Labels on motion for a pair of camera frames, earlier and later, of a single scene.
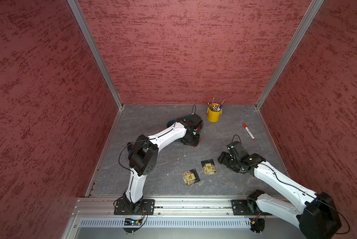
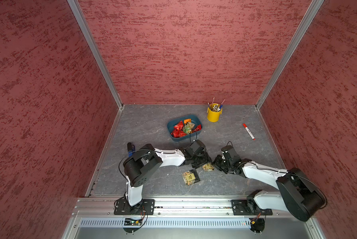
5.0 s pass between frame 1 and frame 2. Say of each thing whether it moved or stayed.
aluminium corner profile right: stayed
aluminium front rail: stayed
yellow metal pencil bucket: stayed
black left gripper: moved
